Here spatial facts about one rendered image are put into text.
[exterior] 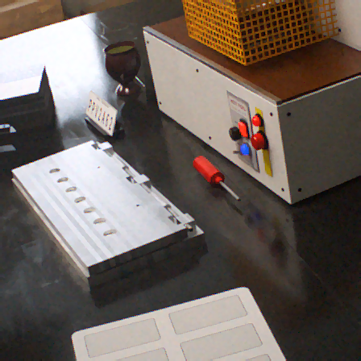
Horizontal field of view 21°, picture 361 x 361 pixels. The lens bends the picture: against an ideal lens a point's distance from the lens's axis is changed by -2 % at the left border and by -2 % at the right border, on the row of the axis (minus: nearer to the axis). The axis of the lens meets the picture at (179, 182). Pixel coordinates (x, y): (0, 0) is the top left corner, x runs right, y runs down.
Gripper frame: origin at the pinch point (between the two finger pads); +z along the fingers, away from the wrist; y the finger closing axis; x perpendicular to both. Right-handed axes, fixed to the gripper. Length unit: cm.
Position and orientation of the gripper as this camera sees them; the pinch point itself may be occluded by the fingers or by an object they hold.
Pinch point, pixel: (2, 141)
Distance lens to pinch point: 163.6
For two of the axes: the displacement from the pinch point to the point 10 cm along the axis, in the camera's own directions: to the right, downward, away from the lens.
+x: 4.2, 3.5, -8.4
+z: 9.1, -1.4, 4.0
